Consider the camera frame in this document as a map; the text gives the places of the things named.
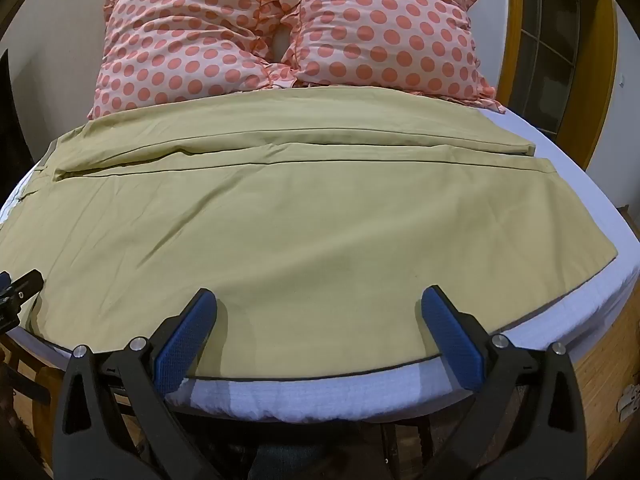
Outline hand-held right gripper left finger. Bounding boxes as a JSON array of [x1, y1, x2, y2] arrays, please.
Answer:
[[51, 288, 224, 480]]

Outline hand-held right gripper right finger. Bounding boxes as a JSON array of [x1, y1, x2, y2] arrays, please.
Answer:
[[421, 285, 590, 480]]

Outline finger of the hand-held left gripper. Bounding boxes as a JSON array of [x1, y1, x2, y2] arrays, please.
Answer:
[[0, 269, 44, 333]]

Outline olive green sheet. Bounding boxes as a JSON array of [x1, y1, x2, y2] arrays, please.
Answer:
[[4, 86, 617, 382]]

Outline white bed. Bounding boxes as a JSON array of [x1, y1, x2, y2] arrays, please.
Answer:
[[0, 110, 640, 423]]

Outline polka dot pillow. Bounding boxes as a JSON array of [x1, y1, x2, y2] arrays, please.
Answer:
[[272, 0, 507, 113], [87, 0, 281, 121]]

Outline wooden framed window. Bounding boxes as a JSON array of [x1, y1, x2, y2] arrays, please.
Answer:
[[500, 0, 618, 171]]

